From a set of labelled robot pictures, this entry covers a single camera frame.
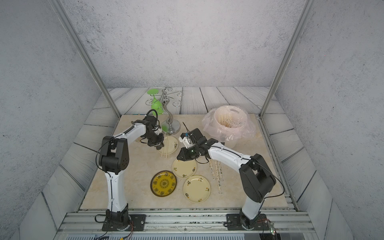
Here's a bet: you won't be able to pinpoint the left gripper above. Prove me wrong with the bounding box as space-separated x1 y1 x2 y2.
143 131 166 147

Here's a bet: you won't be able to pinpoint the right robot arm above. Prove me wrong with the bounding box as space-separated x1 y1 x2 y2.
177 129 282 235

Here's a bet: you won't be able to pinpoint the wrapped chopsticks on table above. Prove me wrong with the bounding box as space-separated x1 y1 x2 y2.
216 161 223 195
208 160 216 177

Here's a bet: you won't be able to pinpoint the cream plate with black spot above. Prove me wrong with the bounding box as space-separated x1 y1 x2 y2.
164 136 179 155

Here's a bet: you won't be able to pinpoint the cream floral plate middle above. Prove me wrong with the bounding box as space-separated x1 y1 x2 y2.
172 160 197 179

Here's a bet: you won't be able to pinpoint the cream floral plate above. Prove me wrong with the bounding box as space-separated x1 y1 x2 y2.
183 175 211 203
172 160 197 179

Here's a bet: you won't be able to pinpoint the silver metal hook stand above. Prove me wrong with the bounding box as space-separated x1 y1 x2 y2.
158 88 184 135

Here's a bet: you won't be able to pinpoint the cream floral plate front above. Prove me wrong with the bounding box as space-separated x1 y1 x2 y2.
183 175 211 203

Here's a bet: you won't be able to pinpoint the yellow patterned plate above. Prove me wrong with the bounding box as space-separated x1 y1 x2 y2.
150 171 178 197

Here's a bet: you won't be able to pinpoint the white bucket with pink bag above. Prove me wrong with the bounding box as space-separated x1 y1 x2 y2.
202 106 256 143

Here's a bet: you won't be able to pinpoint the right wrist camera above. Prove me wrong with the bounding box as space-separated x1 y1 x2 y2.
179 133 194 149

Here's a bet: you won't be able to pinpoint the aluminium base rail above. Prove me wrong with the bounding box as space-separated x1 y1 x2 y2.
58 209 318 240

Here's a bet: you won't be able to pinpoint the right aluminium frame post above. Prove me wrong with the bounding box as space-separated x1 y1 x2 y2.
259 0 316 119

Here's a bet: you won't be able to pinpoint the aluminium frame post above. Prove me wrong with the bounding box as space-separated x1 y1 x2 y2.
49 0 122 118
259 0 316 119

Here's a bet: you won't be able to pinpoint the left aluminium frame post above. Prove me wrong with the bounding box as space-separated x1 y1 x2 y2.
49 0 122 118

